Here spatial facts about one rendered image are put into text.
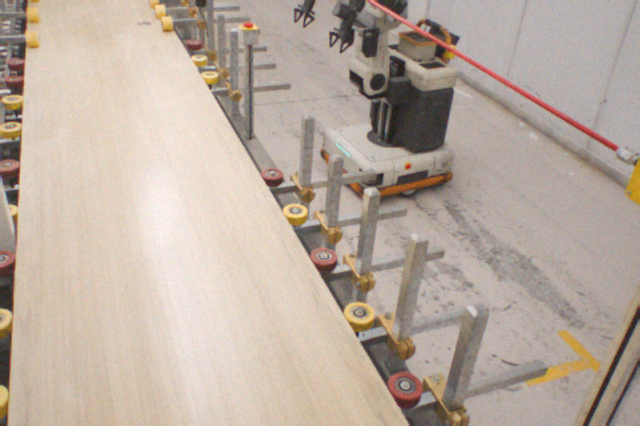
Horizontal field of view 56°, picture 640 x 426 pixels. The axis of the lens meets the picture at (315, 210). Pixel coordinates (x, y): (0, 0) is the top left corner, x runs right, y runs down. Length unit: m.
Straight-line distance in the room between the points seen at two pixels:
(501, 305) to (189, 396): 2.05
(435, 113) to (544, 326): 1.38
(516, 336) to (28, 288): 2.13
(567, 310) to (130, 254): 2.21
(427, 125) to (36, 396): 2.77
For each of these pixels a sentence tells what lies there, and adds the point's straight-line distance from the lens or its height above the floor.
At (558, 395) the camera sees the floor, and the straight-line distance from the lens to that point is 2.82.
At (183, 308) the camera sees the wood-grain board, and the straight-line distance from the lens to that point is 1.59.
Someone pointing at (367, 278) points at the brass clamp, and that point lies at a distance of 1.76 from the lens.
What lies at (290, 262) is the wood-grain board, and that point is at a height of 0.90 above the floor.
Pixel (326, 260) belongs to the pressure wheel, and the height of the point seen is 0.91.
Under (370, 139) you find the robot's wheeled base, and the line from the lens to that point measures 3.86.
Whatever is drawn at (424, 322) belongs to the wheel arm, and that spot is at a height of 0.82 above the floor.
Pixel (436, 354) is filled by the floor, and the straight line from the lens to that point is 2.80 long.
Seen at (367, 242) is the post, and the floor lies 0.97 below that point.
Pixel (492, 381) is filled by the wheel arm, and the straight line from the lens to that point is 1.59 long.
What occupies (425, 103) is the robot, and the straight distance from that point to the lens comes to 3.59.
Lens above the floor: 1.97
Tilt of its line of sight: 33 degrees down
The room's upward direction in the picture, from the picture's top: 4 degrees clockwise
